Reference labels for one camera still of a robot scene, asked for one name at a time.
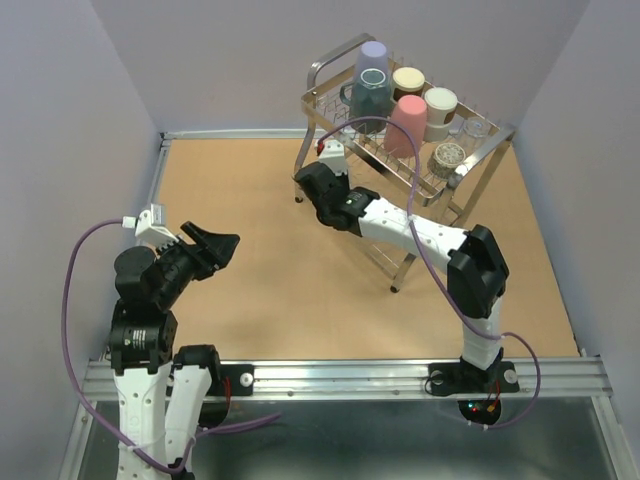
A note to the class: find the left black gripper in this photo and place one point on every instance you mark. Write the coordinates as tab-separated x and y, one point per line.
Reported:
212	250

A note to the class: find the grey ceramic mug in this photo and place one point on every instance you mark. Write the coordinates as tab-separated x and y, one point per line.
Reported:
368	98

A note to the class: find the red plastic cup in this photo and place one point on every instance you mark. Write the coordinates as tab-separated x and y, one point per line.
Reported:
409	118

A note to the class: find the small grey metal cup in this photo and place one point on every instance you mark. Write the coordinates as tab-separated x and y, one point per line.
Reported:
445	158

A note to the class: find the purple plastic cup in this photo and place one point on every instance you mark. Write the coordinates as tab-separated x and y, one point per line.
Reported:
372	55

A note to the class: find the steel-lined brown white cup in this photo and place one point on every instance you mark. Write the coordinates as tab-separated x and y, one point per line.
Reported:
407	81

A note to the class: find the clear glass cup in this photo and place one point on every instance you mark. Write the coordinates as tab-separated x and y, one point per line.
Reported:
472	134

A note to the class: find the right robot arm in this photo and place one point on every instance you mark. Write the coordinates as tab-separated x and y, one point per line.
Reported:
473	265

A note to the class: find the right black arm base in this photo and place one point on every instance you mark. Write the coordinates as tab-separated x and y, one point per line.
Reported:
460	377

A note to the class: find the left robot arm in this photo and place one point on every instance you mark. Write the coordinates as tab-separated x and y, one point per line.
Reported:
160	390

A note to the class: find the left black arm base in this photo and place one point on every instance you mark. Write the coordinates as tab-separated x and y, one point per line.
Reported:
238	378

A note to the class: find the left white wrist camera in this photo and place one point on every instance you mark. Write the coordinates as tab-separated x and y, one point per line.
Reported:
150	228

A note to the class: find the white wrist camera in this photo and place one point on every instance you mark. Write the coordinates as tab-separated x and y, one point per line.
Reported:
332	154
150	228

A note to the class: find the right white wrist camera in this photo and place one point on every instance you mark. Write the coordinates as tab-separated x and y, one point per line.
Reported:
332	154

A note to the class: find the aluminium front rail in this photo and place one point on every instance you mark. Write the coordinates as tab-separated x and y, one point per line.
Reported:
398	380

